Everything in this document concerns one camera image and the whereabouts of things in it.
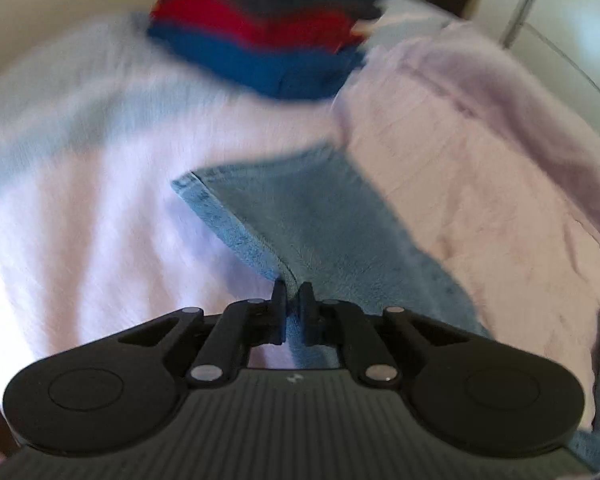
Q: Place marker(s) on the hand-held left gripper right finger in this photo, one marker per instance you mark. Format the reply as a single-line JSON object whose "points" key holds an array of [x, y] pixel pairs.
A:
{"points": [[307, 310]]}

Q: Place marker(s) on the blue denim jeans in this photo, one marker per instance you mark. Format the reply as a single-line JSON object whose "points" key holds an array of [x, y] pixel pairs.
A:
{"points": [[320, 220]]}

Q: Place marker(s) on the lilac blanket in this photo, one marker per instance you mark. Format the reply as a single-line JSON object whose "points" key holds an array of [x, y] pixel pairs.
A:
{"points": [[490, 85]]}

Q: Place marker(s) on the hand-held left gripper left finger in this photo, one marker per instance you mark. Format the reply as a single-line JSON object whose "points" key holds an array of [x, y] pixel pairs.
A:
{"points": [[279, 310]]}

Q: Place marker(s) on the stack of folded clothes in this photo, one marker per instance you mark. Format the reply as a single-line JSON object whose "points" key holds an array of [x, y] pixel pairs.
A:
{"points": [[260, 30]]}

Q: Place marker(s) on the white wardrobe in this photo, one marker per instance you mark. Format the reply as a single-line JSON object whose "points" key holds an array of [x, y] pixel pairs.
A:
{"points": [[565, 25]]}

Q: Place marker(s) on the pink sheeted bed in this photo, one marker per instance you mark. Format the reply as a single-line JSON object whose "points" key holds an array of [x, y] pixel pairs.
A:
{"points": [[110, 200]]}

